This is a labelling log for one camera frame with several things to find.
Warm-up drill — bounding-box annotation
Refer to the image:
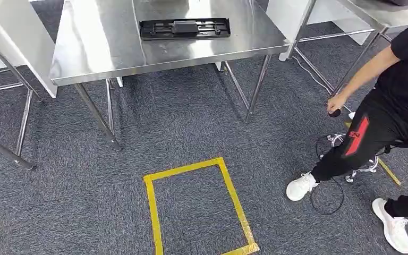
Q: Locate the person's hand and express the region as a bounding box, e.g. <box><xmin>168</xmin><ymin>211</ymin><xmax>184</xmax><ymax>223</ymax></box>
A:
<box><xmin>326</xmin><ymin>92</ymin><xmax>348</xmax><ymax>114</ymax></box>

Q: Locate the black plastic slotted panel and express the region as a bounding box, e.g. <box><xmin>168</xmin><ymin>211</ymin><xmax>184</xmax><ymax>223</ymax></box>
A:
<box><xmin>139</xmin><ymin>18</ymin><xmax>232</xmax><ymax>41</ymax></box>

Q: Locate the person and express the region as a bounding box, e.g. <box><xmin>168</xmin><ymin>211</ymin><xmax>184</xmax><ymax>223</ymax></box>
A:
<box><xmin>286</xmin><ymin>12</ymin><xmax>408</xmax><ymax>255</ymax></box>

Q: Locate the chrome wheeled stool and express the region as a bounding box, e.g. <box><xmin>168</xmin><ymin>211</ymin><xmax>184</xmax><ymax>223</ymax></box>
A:
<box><xmin>317</xmin><ymin>132</ymin><xmax>403</xmax><ymax>184</ymax></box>

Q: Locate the yellow tape strip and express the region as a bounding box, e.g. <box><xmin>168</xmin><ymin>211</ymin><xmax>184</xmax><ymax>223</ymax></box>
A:
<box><xmin>344</xmin><ymin>121</ymin><xmax>402</xmax><ymax>187</ymax></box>

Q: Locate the steel table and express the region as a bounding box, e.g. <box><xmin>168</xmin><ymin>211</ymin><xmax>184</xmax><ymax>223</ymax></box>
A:
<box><xmin>0</xmin><ymin>0</ymin><xmax>59</xmax><ymax>172</ymax></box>
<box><xmin>266</xmin><ymin>0</ymin><xmax>408</xmax><ymax>98</ymax></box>
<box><xmin>49</xmin><ymin>0</ymin><xmax>291</xmax><ymax>152</ymax></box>

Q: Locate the yellow tape square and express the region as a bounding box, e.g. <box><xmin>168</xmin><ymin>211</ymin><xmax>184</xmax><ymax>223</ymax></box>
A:
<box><xmin>143</xmin><ymin>157</ymin><xmax>261</xmax><ymax>255</ymax></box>

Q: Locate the white floor cable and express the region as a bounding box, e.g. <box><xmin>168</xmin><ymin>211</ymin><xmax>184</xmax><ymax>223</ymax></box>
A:
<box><xmin>291</xmin><ymin>55</ymin><xmax>353</xmax><ymax>114</ymax></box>

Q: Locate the black floor cable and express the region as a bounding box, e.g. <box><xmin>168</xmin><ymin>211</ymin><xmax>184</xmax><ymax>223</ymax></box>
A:
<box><xmin>310</xmin><ymin>133</ymin><xmax>346</xmax><ymax>216</ymax></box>

